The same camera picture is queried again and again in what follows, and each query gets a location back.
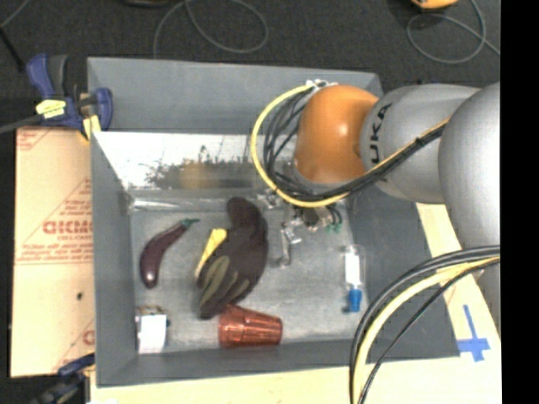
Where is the dark brown and yellow glove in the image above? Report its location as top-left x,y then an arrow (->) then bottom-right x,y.
194,195 -> 270,321

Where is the grey metal bin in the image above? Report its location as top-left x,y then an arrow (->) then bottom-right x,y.
86,56 -> 461,387

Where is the purple toy eggplant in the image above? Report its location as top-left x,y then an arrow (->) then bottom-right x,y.
138,218 -> 201,290

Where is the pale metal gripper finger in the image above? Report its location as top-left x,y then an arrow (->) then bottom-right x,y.
259,189 -> 282,210
275,221 -> 303,268

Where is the brown cardboard board, red print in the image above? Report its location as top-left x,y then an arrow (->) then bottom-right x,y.
8,125 -> 98,379

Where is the small white box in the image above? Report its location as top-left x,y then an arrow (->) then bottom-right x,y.
134,305 -> 170,355

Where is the clear bottle with blue cap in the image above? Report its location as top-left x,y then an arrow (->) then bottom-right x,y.
341,244 -> 366,314

